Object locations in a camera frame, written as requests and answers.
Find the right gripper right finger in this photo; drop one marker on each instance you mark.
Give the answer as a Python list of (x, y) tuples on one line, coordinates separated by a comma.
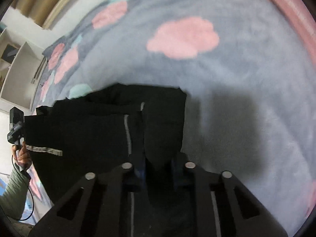
[(218, 204)]

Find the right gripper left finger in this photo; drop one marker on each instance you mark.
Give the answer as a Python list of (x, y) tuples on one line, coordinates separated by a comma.
[(97, 205)]

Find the black jacket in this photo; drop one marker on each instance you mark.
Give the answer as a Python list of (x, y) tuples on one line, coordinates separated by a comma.
[(95, 133)]

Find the green-sleeved left forearm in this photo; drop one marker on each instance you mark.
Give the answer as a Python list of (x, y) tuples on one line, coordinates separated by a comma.
[(15, 194)]

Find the person's left hand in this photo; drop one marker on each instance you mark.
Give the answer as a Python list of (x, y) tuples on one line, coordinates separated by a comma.
[(22, 157)]

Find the white bookshelf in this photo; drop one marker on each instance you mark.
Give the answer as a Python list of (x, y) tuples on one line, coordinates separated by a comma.
[(22, 65)]

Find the grey floral bed quilt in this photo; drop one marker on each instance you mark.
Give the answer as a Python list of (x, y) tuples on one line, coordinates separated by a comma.
[(249, 79)]

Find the pink pillow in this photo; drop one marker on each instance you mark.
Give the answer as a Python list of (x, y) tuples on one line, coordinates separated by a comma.
[(302, 21)]

